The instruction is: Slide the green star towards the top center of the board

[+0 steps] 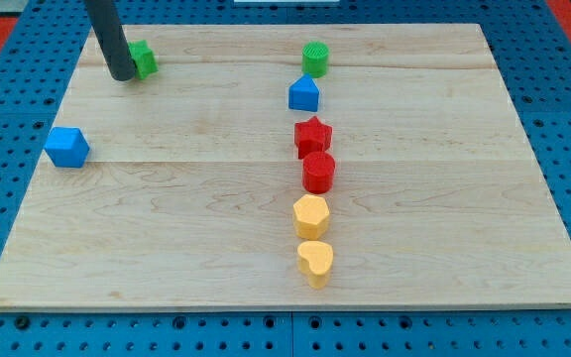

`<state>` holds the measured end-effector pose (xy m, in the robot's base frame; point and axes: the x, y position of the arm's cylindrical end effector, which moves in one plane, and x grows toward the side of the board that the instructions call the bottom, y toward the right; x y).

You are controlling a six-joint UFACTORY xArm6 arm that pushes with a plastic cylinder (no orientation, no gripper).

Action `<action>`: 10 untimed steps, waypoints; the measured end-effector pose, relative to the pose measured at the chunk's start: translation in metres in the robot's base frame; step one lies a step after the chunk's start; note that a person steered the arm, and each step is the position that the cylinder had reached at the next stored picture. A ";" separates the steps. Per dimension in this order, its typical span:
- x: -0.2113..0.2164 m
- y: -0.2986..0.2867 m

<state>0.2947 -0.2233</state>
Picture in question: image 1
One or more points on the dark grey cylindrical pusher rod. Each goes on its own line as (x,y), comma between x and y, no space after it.
(105,21)

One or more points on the green star block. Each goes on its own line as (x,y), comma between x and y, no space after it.
(143,58)

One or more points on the light wooden board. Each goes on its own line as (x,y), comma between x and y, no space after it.
(185,201)

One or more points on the red star block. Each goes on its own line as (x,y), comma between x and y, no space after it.
(312,136)

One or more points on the blue cube block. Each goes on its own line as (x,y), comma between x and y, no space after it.
(66,147)

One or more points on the blue triangular prism block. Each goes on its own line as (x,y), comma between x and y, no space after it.
(303,94)

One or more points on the green cylinder block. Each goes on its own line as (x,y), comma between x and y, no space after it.
(314,59)

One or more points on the red cylinder block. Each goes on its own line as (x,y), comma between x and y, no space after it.
(318,169)

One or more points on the yellow hexagon block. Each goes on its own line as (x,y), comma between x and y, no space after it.
(310,217)

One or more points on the yellow heart block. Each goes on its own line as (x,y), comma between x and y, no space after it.
(315,260)

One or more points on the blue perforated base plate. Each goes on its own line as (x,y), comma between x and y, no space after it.
(40,42)

